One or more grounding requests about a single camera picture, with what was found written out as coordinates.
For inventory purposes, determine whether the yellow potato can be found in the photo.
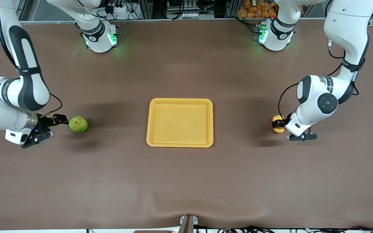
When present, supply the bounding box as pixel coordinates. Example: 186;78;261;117
272;115;285;134

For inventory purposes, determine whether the green apple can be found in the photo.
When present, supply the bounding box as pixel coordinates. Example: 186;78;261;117
69;116;88;133

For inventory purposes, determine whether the yellow plastic tray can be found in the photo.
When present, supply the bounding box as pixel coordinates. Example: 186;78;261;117
146;98;214;148

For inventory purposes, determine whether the brown table cover mat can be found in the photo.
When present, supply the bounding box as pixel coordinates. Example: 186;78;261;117
0;19;373;231

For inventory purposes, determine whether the white power strip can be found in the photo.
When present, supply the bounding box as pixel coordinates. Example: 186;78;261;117
109;6;132;20

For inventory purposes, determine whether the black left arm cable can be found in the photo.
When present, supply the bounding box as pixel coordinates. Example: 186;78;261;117
277;32;360;120

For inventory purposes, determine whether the aluminium frame post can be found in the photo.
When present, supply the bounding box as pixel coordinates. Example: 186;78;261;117
138;0;153;20
225;0;239;18

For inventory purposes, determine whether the metal clamp bracket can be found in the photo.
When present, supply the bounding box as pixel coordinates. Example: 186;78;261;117
179;215;198;233

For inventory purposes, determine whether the silver table edge rail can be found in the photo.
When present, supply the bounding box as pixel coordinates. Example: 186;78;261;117
20;17;328;24

